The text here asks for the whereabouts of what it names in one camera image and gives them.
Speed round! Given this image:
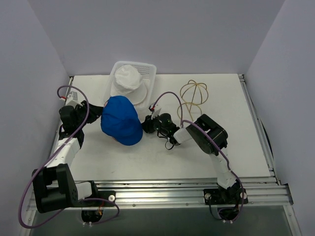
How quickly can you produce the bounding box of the blue baseball cap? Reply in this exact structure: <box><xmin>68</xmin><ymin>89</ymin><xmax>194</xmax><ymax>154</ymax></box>
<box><xmin>100</xmin><ymin>95</ymin><xmax>143</xmax><ymax>146</ymax></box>

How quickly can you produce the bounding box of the white bucket hat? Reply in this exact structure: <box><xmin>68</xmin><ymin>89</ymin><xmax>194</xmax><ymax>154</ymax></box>
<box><xmin>110</xmin><ymin>65</ymin><xmax>147</xmax><ymax>105</ymax></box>

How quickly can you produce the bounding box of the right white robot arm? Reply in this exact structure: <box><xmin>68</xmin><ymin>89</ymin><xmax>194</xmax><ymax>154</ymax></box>
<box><xmin>142</xmin><ymin>113</ymin><xmax>241</xmax><ymax>203</ymax></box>

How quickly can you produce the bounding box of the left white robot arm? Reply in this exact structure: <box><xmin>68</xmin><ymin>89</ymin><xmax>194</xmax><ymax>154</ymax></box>
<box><xmin>32</xmin><ymin>101</ymin><xmax>103</xmax><ymax>213</ymax></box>

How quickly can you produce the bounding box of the white plastic basket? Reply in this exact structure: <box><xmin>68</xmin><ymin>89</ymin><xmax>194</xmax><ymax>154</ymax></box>
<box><xmin>101</xmin><ymin>61</ymin><xmax>157</xmax><ymax>110</ymax></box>

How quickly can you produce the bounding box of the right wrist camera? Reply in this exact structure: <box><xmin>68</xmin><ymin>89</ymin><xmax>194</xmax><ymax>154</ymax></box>
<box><xmin>149</xmin><ymin>103</ymin><xmax>161</xmax><ymax>119</ymax></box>

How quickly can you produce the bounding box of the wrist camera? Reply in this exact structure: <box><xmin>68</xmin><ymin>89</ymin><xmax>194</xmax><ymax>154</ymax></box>
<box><xmin>149</xmin><ymin>103</ymin><xmax>161</xmax><ymax>119</ymax></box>
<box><xmin>60</xmin><ymin>92</ymin><xmax>82</xmax><ymax>108</ymax></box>

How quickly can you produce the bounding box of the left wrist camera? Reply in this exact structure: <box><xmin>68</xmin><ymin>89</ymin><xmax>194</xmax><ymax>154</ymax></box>
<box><xmin>60</xmin><ymin>92</ymin><xmax>82</xmax><ymax>108</ymax></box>

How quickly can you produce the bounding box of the gold wire hat stand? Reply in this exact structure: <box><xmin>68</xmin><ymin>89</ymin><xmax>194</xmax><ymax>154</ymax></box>
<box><xmin>179</xmin><ymin>79</ymin><xmax>209</xmax><ymax>120</ymax></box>

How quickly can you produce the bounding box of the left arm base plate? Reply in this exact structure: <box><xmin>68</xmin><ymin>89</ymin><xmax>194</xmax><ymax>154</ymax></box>
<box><xmin>93</xmin><ymin>190</ymin><xmax>116</xmax><ymax>207</ymax></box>

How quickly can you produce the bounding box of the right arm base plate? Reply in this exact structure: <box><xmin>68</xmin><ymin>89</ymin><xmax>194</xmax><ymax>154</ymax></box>
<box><xmin>203</xmin><ymin>188</ymin><xmax>243</xmax><ymax>205</ymax></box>

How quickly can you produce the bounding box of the aluminium mounting rail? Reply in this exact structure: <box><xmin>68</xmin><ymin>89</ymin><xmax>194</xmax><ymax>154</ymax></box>
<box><xmin>28</xmin><ymin>180</ymin><xmax>293</xmax><ymax>211</ymax></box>

